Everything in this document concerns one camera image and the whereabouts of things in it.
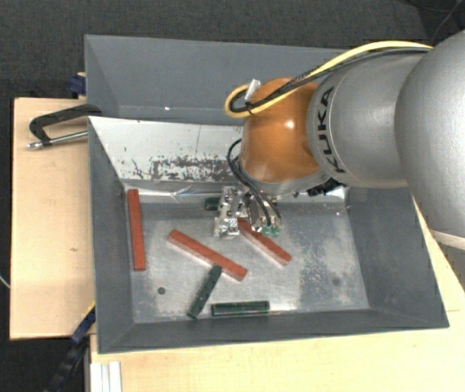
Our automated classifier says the red-brown flat block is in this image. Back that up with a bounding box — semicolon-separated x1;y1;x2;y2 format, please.
236;217;293;267
167;229;249;283
126;188;148;273

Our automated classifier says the grey metal bin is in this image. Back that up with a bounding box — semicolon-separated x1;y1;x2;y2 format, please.
83;33;450;355

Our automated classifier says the pale wood board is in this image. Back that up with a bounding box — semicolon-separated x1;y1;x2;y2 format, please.
9;96;96;341

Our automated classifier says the black cylinder on white bracket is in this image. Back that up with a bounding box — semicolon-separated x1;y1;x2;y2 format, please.
306;182;348;200

